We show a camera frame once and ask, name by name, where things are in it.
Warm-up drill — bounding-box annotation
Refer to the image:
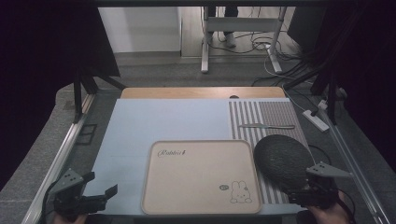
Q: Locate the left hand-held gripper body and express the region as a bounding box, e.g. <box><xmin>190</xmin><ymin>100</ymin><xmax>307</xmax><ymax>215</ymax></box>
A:
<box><xmin>49</xmin><ymin>168</ymin><xmax>107</xmax><ymax>217</ymax></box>

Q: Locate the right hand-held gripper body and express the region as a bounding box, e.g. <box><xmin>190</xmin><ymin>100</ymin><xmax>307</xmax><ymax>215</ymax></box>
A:
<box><xmin>287</xmin><ymin>161</ymin><xmax>353</xmax><ymax>209</ymax></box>

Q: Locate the person's left hand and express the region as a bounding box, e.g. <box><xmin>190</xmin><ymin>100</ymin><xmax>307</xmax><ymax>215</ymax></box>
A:
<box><xmin>50</xmin><ymin>212</ymin><xmax>89</xmax><ymax>224</ymax></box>

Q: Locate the person's right hand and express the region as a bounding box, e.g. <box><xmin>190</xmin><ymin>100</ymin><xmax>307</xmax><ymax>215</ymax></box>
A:
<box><xmin>306</xmin><ymin>189</ymin><xmax>352</xmax><ymax>224</ymax></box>

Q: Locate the white power strip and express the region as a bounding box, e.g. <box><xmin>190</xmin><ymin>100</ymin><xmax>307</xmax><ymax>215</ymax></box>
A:
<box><xmin>302</xmin><ymin>109</ymin><xmax>331</xmax><ymax>133</ymax></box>

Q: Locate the grey white striped placemat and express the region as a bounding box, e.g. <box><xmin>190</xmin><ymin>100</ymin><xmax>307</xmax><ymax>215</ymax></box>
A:
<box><xmin>228</xmin><ymin>100</ymin><xmax>312</xmax><ymax>205</ymax></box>

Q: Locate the light blue table mat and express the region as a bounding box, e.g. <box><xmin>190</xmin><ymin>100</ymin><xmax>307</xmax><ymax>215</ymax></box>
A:
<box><xmin>83</xmin><ymin>97</ymin><xmax>307</xmax><ymax>217</ymax></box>

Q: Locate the black metal stand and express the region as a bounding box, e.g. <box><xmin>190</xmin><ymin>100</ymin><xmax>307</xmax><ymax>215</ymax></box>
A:
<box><xmin>72</xmin><ymin>66</ymin><xmax>128</xmax><ymax>124</ymax></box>
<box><xmin>309</xmin><ymin>66</ymin><xmax>341</xmax><ymax>126</ymax></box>

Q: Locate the beige tray with rabbit print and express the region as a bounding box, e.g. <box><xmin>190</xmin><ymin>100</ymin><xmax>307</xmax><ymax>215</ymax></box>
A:
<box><xmin>140</xmin><ymin>139</ymin><xmax>263</xmax><ymax>216</ymax></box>

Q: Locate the wooden table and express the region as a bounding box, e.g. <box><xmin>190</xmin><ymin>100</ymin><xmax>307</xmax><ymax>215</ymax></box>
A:
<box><xmin>120</xmin><ymin>86</ymin><xmax>288</xmax><ymax>100</ymax></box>

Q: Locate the black curtain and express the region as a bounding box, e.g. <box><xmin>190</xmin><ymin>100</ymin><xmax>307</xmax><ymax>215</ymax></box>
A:
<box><xmin>0</xmin><ymin>0</ymin><xmax>121</xmax><ymax>190</ymax></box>
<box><xmin>288</xmin><ymin>0</ymin><xmax>396</xmax><ymax>175</ymax></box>

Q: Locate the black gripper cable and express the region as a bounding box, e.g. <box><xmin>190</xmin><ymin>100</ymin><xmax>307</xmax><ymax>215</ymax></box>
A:
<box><xmin>336</xmin><ymin>188</ymin><xmax>358</xmax><ymax>224</ymax></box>
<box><xmin>40</xmin><ymin>181</ymin><xmax>60</xmax><ymax>224</ymax></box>

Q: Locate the aluminium rail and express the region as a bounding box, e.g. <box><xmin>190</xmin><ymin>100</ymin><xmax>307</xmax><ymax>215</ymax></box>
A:
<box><xmin>21</xmin><ymin>92</ymin><xmax>96</xmax><ymax>224</ymax></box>
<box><xmin>320</xmin><ymin>108</ymin><xmax>389</xmax><ymax>224</ymax></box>

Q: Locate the knife with pale green handle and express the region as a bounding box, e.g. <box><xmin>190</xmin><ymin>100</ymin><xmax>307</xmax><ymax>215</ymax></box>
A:
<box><xmin>238</xmin><ymin>123</ymin><xmax>296</xmax><ymax>130</ymax></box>

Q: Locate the white cable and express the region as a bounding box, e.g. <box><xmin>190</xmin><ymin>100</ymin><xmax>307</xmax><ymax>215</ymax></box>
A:
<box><xmin>281</xmin><ymin>83</ymin><xmax>329</xmax><ymax>114</ymax></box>

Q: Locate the bundle of floor cables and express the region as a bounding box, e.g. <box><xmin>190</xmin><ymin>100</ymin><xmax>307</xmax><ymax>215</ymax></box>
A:
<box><xmin>207</xmin><ymin>31</ymin><xmax>331</xmax><ymax>89</ymax></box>

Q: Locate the white desk frame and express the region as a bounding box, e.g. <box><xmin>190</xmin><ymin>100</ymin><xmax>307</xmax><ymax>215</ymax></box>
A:
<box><xmin>200</xmin><ymin>7</ymin><xmax>289</xmax><ymax>75</ymax></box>

